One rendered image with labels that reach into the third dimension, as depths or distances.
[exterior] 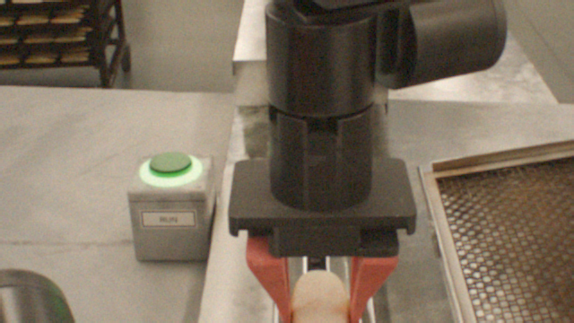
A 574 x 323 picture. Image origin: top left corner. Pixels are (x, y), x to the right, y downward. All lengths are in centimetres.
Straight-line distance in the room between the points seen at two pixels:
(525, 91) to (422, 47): 70
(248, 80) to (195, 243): 26
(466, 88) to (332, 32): 73
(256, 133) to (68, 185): 21
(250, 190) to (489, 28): 16
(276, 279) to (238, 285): 19
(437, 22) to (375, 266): 14
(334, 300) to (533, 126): 54
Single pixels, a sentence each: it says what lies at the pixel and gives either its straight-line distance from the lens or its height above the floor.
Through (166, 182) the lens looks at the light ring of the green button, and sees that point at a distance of 72.
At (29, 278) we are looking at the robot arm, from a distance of 48.
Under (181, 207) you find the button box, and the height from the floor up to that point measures 88.
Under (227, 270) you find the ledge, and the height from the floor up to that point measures 86.
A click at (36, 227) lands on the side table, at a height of 82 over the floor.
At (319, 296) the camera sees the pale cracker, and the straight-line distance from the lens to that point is 52.
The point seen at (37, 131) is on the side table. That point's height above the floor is 82.
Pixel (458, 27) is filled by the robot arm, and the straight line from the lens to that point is 43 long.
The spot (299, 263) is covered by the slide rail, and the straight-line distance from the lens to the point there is 69.
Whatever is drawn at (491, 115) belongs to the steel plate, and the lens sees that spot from 103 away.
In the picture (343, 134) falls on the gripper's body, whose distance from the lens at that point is 41.
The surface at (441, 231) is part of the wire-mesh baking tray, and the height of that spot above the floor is 89.
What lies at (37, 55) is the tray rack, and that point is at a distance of 299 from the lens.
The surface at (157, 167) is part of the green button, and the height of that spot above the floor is 91.
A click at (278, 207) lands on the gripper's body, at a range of 44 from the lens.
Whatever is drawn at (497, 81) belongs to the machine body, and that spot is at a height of 82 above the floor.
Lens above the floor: 125
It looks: 29 degrees down
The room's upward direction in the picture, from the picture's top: 1 degrees counter-clockwise
